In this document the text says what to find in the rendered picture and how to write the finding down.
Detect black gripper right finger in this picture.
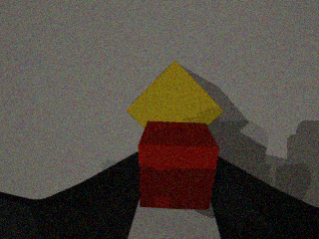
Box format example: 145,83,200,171
210,156,319,239

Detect yellow cube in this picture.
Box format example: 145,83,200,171
127,61,223,128

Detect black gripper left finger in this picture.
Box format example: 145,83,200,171
0,152,141,239

